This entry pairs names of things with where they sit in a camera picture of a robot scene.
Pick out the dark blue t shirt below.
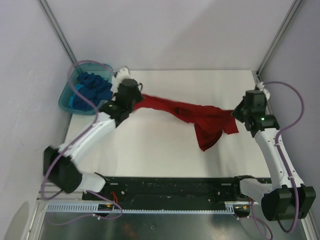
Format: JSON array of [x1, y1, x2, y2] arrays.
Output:
[[73, 72, 113, 111]]

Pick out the teal plastic bin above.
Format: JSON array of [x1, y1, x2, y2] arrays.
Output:
[[58, 60, 115, 116]]

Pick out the aluminium frame post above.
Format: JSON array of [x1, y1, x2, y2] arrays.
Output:
[[255, 0, 306, 80], [37, 0, 78, 66]]

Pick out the right aluminium frame post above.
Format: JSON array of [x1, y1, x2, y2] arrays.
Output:
[[255, 0, 306, 80]]

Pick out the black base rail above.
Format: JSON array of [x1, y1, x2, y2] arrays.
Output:
[[82, 177, 249, 211]]

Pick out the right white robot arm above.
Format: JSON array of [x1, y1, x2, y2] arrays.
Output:
[[230, 89, 316, 221]]

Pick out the grey slotted cable duct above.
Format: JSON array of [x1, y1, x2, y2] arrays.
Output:
[[45, 201, 237, 215]]

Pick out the light blue t shirt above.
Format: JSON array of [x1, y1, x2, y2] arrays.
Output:
[[68, 84, 84, 109]]

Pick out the left aluminium frame post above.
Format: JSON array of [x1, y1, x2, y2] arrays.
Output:
[[37, 0, 78, 66]]

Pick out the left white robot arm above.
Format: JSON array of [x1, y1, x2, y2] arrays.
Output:
[[43, 78, 144, 200]]

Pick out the red t shirt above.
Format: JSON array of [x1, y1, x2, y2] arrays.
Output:
[[134, 94, 239, 152]]

